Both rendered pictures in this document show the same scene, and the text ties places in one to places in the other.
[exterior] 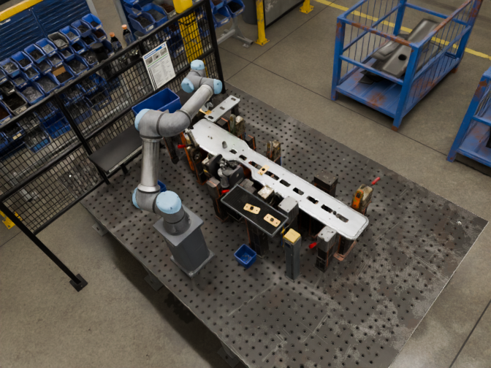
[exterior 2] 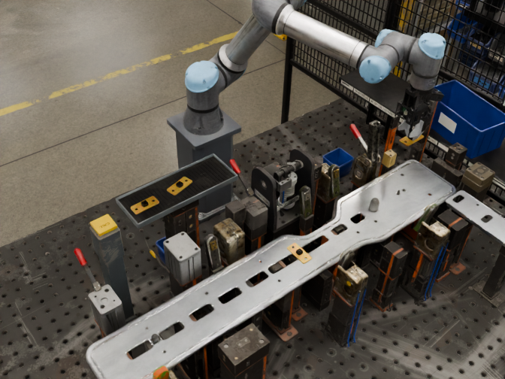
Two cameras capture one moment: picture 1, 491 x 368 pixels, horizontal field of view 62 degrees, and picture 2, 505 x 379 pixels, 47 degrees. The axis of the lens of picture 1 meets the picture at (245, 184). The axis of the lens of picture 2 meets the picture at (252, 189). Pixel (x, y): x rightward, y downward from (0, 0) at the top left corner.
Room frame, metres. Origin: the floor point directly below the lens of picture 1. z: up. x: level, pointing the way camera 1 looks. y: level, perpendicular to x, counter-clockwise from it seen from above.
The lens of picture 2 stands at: (1.51, -1.36, 2.43)
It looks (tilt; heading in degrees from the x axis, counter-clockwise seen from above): 43 degrees down; 92
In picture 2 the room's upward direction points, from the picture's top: 2 degrees clockwise
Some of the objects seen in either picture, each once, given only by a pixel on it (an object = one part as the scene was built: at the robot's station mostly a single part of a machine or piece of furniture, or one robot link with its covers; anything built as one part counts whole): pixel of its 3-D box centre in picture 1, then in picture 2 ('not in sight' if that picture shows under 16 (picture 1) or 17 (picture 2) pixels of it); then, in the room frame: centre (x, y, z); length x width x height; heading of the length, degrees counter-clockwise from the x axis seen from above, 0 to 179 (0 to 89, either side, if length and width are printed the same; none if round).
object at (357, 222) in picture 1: (267, 171); (295, 258); (1.62, -0.14, 1.00); 1.38 x 0.22 x 0.02; 41
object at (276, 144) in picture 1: (275, 162); (346, 304); (1.79, -0.22, 0.87); 0.12 x 0.09 x 0.35; 131
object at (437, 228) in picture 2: (240, 137); (424, 260); (2.08, -0.02, 0.87); 0.12 x 0.09 x 0.35; 131
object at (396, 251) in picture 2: (251, 151); (388, 277); (1.95, -0.08, 0.84); 0.11 x 0.08 x 0.29; 131
